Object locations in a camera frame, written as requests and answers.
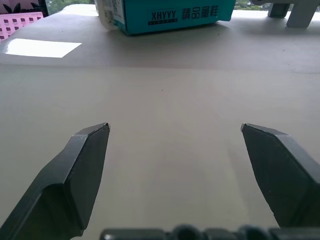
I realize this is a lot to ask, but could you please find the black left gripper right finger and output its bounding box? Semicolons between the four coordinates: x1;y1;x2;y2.
239;122;320;229

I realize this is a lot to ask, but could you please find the dark potted plant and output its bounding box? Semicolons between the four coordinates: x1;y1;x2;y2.
1;0;48;18

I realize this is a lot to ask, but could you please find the teal cardboard shoe box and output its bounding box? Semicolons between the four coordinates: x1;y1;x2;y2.
93;0;237;36

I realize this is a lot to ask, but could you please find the pink perforated plastic basket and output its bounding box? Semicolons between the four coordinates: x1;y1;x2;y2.
0;11;44;44

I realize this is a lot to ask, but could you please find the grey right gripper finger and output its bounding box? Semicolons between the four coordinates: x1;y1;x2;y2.
267;0;291;18
285;0;320;29

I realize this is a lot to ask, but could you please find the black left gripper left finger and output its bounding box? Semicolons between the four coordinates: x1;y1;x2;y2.
0;122;111;240

